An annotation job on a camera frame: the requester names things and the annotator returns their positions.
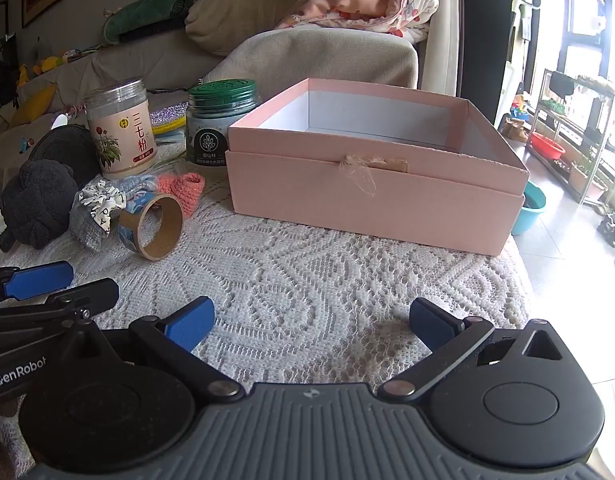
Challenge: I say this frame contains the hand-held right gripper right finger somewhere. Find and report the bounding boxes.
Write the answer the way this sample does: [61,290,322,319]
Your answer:
[377,297,579,403]

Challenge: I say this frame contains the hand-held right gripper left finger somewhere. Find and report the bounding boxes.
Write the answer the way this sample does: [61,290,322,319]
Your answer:
[62,296,244,403]

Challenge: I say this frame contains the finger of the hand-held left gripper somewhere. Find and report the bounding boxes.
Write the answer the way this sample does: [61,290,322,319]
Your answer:
[0,278,120,337]
[0,260,75,307]

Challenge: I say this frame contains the dark grey plush toy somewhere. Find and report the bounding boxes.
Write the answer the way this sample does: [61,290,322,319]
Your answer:
[0,160,80,253]

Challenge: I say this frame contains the pink cardboard box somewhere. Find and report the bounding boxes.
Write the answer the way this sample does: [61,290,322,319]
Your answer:
[224,77,531,257]

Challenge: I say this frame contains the glittery sponge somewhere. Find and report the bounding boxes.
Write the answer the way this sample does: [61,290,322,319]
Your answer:
[148,102,190,133]

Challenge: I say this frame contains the grey sock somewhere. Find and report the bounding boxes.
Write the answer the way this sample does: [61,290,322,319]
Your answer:
[70,202,113,253]

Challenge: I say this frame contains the cardboard tape roll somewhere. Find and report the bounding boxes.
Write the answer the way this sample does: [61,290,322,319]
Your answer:
[118,192,184,261]

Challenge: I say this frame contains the white patterned scrunchie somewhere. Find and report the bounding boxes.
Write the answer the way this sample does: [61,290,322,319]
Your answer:
[77,180,128,233]

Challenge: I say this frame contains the light blue knitted sock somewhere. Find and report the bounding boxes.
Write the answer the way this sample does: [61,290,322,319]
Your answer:
[114,174,160,197]

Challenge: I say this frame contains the white lace tablecloth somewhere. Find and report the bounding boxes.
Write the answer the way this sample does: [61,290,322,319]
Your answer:
[0,145,533,461]

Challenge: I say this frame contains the pink knitted sock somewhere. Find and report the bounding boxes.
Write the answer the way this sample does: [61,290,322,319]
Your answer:
[157,172,205,218]

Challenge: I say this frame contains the black knitted hat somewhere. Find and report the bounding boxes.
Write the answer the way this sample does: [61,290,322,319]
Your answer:
[27,124,103,181]

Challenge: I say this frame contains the teal plastic basin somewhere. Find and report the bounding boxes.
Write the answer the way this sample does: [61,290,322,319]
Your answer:
[511,180,548,236]

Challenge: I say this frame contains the white labelled powder jar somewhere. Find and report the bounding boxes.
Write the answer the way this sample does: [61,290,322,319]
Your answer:
[83,77,155,180]

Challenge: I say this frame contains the yellow cushion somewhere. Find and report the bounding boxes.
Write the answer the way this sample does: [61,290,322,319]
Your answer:
[10,82,58,128]

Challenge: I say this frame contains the green lid glass jar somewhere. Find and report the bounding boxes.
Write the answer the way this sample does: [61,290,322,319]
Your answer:
[184,78,260,166]

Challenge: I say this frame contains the black dumbbells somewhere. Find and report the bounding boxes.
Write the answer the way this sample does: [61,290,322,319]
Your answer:
[596,212,615,247]

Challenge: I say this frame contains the brown boots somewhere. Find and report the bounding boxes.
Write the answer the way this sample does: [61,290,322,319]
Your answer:
[502,117,531,143]

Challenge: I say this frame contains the red plastic basin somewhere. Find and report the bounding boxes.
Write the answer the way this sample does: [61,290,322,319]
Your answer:
[530,131,567,161]

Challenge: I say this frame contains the grey sofa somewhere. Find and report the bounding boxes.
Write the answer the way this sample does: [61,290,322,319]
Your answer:
[0,35,228,196]

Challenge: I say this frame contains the yellow plush toy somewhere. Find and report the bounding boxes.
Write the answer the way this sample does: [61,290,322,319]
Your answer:
[17,52,69,86]

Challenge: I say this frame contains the metal shelf rack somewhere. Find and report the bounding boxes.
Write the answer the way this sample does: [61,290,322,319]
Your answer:
[530,72,615,207]

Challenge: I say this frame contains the green plush toy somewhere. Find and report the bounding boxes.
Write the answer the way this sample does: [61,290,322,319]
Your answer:
[102,0,220,43]

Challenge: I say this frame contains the beige fleece blanket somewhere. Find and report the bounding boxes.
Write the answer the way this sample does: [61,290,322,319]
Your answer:
[202,27,419,92]

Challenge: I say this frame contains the beige pillow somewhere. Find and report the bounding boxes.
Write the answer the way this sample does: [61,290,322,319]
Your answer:
[184,0,313,57]

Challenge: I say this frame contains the pink printed blanket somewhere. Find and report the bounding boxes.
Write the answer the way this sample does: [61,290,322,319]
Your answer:
[274,0,441,41]

